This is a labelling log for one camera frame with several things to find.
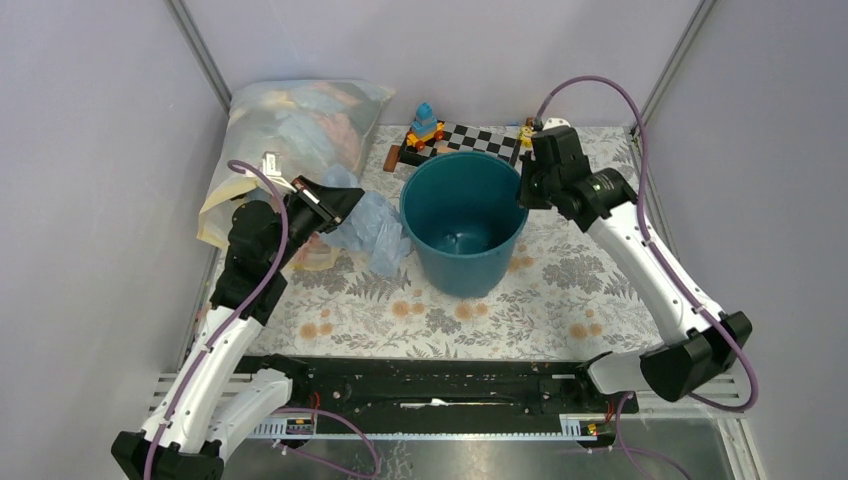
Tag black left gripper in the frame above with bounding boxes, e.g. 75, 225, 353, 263
268, 175, 366, 271

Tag light blue plastic trash bag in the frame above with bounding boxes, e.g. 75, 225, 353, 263
320, 191, 411, 276

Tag teal plastic trash bin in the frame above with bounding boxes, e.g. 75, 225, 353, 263
400, 152, 529, 298

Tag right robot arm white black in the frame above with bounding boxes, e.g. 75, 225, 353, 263
518, 119, 752, 412

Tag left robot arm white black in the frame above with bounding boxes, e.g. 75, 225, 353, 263
111, 176, 364, 479

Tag large clear bag of trash bags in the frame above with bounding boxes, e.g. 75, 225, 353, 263
197, 80, 394, 250

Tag yellow owl toy figure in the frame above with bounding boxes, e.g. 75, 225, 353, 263
518, 117, 535, 149

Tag brown wooden block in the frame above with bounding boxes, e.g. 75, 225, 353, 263
383, 145, 402, 173

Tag yellow toy car red wheels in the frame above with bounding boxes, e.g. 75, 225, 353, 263
405, 124, 445, 152

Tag black framed checkerboard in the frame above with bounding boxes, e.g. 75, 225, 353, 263
398, 121, 521, 167

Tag blue toy figure on car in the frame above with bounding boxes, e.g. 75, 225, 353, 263
411, 102, 438, 138

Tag floral patterned table mat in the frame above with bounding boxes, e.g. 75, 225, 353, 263
192, 125, 664, 363

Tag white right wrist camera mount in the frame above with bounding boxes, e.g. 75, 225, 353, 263
541, 117, 571, 131

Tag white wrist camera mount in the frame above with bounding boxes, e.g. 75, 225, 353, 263
541, 117, 571, 131
261, 151, 296, 192

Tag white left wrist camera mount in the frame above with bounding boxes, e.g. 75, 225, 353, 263
261, 151, 296, 192

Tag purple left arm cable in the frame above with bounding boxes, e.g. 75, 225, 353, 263
141, 159, 291, 480

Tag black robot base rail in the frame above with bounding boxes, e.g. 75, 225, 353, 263
235, 354, 639, 438

